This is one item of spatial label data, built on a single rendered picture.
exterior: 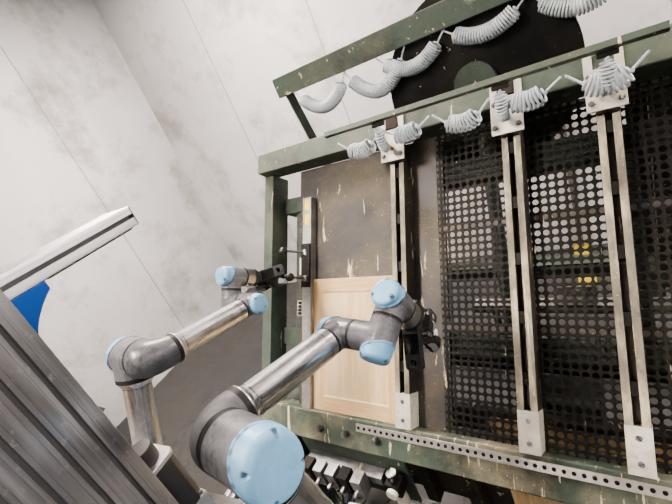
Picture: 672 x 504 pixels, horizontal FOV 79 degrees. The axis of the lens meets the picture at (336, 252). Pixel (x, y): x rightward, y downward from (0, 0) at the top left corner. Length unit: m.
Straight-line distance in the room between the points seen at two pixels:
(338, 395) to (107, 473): 1.11
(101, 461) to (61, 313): 3.53
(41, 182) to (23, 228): 0.45
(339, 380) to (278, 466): 1.11
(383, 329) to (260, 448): 0.40
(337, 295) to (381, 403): 0.47
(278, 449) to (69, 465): 0.35
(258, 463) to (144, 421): 0.82
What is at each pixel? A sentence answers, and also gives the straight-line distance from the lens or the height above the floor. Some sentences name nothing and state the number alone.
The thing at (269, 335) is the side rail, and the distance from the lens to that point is 2.01.
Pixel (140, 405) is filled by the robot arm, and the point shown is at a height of 1.46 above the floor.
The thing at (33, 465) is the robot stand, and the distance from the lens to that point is 0.84.
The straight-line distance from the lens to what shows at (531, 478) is 1.52.
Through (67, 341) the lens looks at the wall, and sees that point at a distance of 4.39.
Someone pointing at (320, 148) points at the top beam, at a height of 1.85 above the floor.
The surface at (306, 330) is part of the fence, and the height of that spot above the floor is 1.17.
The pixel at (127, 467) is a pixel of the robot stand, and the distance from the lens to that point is 0.92.
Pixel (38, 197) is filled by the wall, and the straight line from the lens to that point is 4.44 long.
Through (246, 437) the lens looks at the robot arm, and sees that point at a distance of 0.71.
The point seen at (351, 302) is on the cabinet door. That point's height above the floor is 1.26.
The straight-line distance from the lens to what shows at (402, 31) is 1.99.
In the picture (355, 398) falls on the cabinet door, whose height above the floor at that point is 0.94.
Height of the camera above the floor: 2.11
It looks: 22 degrees down
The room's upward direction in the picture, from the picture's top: 23 degrees counter-clockwise
